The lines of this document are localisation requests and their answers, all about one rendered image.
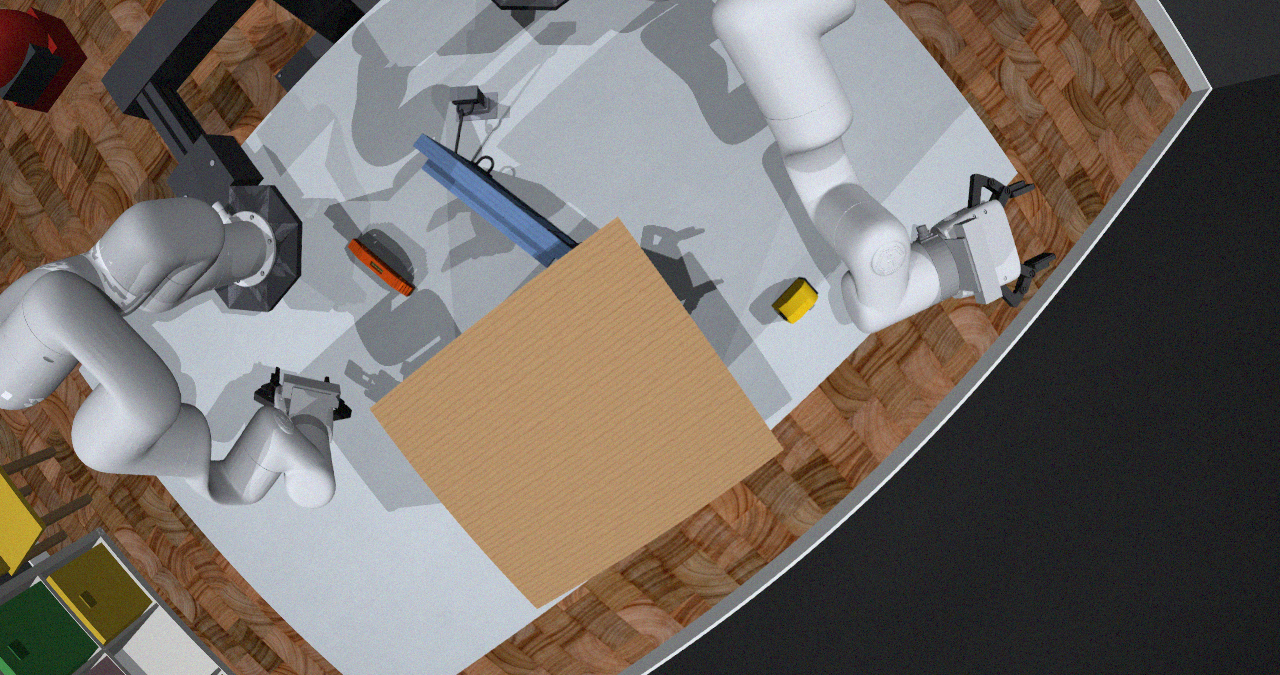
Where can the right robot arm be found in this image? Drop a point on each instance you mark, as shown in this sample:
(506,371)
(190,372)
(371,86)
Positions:
(47,328)

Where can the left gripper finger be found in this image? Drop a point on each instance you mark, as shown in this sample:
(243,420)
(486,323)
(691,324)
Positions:
(1000,192)
(1028,271)

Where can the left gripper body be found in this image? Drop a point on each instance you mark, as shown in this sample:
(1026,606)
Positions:
(998,235)

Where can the yellow tape measure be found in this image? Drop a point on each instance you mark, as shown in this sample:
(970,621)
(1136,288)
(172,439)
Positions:
(796,300)

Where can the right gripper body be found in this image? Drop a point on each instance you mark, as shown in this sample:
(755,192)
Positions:
(284,403)

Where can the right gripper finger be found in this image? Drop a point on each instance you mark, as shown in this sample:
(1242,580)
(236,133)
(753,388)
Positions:
(344,412)
(265,394)

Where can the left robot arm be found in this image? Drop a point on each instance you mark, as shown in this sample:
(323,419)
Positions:
(775,46)

